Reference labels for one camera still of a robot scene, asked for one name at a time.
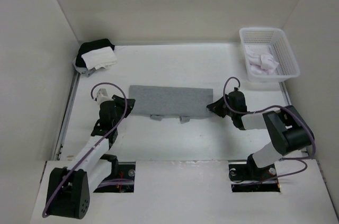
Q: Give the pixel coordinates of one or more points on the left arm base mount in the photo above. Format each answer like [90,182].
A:
[121,180]

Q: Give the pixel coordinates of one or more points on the folded white tank top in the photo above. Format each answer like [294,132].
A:
[99,58]

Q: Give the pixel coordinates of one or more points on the white plastic basket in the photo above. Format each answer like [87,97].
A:
[276,41]

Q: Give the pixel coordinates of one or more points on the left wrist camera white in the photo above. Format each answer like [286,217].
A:
[102,96]

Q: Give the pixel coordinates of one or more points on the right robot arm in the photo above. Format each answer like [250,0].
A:
[287,130]

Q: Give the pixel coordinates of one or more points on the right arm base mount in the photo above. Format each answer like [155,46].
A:
[244,180]

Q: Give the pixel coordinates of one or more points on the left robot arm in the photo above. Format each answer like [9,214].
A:
[70,187]

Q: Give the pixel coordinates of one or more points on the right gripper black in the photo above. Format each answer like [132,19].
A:
[216,107]

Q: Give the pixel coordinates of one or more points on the grey tank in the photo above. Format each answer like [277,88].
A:
[83,70]
[159,102]

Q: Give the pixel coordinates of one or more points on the folded grey tank top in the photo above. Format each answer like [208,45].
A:
[83,70]

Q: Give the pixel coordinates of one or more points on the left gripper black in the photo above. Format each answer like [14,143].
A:
[119,101]

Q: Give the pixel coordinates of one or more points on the folded black tank top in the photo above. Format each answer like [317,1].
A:
[89,46]

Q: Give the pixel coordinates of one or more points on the pale pink clothes in basket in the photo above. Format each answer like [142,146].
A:
[261,61]

